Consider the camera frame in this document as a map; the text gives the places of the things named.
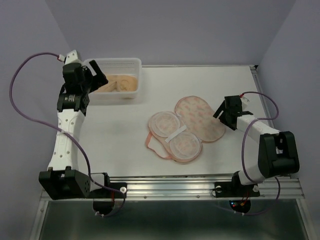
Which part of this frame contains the floral orange laundry bag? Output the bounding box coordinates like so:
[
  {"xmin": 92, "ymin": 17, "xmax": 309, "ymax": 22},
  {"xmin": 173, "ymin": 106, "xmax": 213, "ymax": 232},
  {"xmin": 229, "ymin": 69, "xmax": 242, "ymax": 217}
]
[{"xmin": 145, "ymin": 95, "xmax": 226, "ymax": 163}]

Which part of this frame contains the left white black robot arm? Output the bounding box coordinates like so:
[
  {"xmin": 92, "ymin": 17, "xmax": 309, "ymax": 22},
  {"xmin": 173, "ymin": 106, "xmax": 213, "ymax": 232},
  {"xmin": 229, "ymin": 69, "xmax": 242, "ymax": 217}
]
[{"xmin": 38, "ymin": 60, "xmax": 109, "ymax": 200}]

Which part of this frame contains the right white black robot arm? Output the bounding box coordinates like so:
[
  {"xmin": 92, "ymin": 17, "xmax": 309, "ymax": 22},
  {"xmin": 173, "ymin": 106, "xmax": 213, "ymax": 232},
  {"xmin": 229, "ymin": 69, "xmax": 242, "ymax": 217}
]
[{"xmin": 213, "ymin": 95, "xmax": 300, "ymax": 195}]

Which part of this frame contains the white perforated plastic basket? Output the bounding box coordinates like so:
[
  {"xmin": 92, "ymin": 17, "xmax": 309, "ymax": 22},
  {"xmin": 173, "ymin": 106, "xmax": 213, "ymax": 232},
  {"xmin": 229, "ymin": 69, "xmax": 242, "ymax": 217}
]
[{"xmin": 89, "ymin": 57, "xmax": 142, "ymax": 103}]

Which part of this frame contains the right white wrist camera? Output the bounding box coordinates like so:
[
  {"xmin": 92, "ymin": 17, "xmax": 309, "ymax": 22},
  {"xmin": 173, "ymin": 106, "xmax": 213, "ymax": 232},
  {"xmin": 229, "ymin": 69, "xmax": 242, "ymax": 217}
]
[{"xmin": 239, "ymin": 94, "xmax": 250, "ymax": 111}]

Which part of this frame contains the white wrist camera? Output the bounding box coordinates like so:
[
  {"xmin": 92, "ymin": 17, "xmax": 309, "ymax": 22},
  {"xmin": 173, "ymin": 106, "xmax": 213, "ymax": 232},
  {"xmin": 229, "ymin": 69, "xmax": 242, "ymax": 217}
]
[
  {"xmin": 57, "ymin": 50, "xmax": 83, "ymax": 65},
  {"xmin": 239, "ymin": 94, "xmax": 250, "ymax": 111}
]

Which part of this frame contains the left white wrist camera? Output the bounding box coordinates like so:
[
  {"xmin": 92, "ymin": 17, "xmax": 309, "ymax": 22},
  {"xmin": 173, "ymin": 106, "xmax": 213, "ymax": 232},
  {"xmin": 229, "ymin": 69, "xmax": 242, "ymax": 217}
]
[{"xmin": 57, "ymin": 50, "xmax": 83, "ymax": 65}]

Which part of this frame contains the aluminium right side rail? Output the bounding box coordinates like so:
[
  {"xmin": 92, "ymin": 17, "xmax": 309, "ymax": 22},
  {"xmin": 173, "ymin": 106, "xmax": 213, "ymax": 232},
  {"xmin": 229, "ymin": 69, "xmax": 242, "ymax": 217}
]
[{"xmin": 251, "ymin": 64, "xmax": 291, "ymax": 176}]

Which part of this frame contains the aluminium rail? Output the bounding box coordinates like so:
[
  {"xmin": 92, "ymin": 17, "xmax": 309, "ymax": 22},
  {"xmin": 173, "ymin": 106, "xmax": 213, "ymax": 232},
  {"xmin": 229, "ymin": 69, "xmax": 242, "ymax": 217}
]
[
  {"xmin": 251, "ymin": 64, "xmax": 291, "ymax": 176},
  {"xmin": 41, "ymin": 177, "xmax": 306, "ymax": 201}
]

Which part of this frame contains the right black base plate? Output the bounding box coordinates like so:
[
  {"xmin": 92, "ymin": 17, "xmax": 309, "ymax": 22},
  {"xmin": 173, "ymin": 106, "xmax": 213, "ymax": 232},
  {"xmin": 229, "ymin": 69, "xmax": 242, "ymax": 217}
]
[{"xmin": 211, "ymin": 172, "xmax": 260, "ymax": 198}]

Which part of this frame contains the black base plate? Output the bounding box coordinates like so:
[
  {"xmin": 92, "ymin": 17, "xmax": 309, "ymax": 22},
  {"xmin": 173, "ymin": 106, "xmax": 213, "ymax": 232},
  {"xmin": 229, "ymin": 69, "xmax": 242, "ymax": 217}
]
[
  {"xmin": 88, "ymin": 182, "xmax": 128, "ymax": 199},
  {"xmin": 211, "ymin": 172, "xmax": 260, "ymax": 198}
]

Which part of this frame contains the aluminium front rail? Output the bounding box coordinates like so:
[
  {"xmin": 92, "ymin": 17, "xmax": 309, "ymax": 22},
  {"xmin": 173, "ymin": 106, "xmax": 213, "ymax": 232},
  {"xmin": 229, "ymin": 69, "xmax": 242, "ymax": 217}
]
[{"xmin": 41, "ymin": 177, "xmax": 306, "ymax": 201}]

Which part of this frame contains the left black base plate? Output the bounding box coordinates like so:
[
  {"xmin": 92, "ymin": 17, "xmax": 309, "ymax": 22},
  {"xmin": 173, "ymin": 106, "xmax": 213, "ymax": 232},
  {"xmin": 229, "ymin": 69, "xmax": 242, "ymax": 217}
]
[{"xmin": 88, "ymin": 182, "xmax": 128, "ymax": 199}]

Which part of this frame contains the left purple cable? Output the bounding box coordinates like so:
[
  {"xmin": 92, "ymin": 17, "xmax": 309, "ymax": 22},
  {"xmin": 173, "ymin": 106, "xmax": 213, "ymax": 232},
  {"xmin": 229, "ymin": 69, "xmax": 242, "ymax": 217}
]
[{"xmin": 9, "ymin": 51, "xmax": 127, "ymax": 218}]

